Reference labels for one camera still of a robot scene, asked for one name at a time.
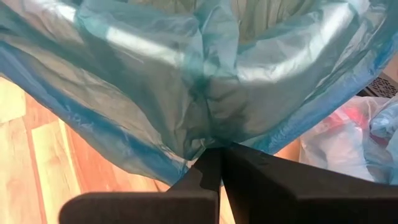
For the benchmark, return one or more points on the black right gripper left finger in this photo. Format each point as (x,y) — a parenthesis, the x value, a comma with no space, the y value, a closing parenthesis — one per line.
(140,208)

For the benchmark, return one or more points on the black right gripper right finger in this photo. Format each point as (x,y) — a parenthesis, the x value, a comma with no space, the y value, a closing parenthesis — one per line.
(295,199)

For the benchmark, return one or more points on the teal cloth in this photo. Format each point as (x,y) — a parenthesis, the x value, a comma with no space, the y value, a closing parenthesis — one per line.
(140,93)

